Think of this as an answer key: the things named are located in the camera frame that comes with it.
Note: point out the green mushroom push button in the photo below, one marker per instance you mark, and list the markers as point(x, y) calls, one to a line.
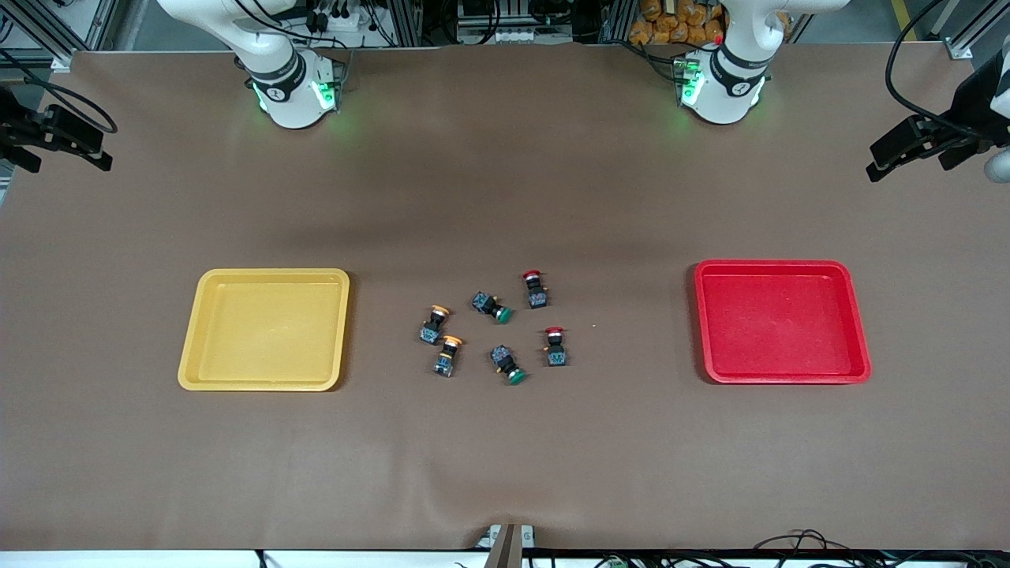
point(485, 302)
point(503, 359)

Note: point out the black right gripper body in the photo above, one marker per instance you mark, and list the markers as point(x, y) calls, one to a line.
point(14, 128)

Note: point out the long white power strip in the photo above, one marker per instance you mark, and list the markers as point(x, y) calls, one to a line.
point(513, 36)

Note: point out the white power strip with plugs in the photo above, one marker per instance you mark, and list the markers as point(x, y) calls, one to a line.
point(339, 16)

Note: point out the brown table mat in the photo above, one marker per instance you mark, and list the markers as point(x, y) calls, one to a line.
point(505, 197)

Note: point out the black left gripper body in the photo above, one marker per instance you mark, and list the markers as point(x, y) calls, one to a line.
point(972, 105)

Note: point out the red plastic tray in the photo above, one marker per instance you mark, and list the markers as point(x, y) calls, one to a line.
point(781, 323)

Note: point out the red mushroom push button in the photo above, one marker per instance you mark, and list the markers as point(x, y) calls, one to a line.
point(556, 355)
point(538, 298)

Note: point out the aluminium frame post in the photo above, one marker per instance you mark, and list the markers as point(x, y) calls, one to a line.
point(55, 47)
point(959, 43)

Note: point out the yellow mushroom push button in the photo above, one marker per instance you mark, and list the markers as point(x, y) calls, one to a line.
point(432, 331)
point(445, 363)

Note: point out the orange snack bags pile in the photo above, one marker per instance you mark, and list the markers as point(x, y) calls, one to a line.
point(671, 24)

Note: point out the yellow plastic tray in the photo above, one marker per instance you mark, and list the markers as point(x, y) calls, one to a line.
point(264, 331)

